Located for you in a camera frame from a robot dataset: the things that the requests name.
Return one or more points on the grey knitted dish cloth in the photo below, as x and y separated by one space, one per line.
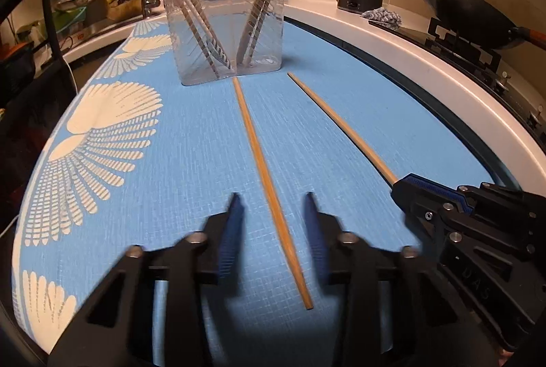
384 15

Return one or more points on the black cooking pot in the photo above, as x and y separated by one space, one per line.
17 59

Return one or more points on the black wok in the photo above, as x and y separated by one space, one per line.
460 8

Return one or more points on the green plastic basin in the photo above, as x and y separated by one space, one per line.
70 15

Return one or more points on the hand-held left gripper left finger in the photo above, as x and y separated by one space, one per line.
230 239

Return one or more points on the clear plastic utensil container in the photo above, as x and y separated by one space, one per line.
187 68

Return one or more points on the black metal shelf rack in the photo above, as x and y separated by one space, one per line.
49 8

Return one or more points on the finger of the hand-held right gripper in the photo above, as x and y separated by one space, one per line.
431 222
422 184

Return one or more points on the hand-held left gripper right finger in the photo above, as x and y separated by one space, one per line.
315 239

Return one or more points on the blue cloth with cream pattern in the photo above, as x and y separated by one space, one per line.
170 179

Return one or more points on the black gas stove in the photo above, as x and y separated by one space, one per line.
452 36

